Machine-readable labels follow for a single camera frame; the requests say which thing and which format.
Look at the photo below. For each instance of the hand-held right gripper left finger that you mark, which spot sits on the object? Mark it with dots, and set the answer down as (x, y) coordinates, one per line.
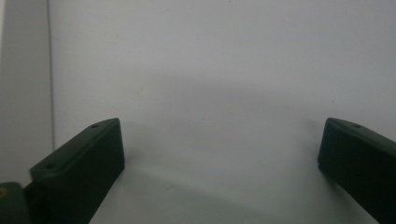
(81, 168)

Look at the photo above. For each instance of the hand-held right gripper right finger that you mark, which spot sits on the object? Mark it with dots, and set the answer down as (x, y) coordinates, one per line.
(364, 161)

